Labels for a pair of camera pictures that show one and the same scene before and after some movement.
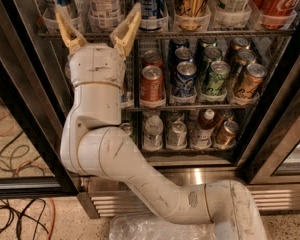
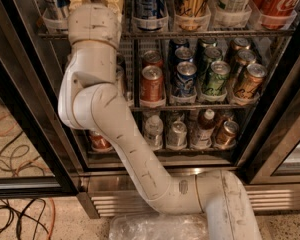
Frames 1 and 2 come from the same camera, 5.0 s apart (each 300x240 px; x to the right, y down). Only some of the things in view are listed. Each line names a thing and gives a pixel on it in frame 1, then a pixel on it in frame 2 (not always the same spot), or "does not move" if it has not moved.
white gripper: [96, 65] -> [94, 24]
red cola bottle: [277, 3] does not move
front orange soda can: [152, 84] does not move
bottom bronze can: [226, 136] does not move
